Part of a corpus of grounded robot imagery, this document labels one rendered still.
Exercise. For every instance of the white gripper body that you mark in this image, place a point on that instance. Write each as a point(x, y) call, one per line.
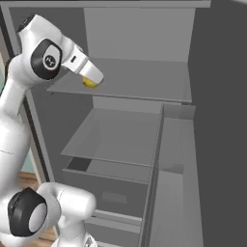
point(92, 72)

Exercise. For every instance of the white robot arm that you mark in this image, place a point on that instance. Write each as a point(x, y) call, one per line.
point(19, 135)

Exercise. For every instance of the yellow lemon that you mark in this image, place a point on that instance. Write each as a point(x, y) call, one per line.
point(88, 83)

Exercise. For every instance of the grey fridge shelf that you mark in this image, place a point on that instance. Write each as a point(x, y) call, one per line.
point(141, 80)
point(115, 135)

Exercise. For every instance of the grey open fridge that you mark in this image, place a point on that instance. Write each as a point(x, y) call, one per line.
point(180, 128)

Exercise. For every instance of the grey fridge drawer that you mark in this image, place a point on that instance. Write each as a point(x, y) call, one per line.
point(109, 189)

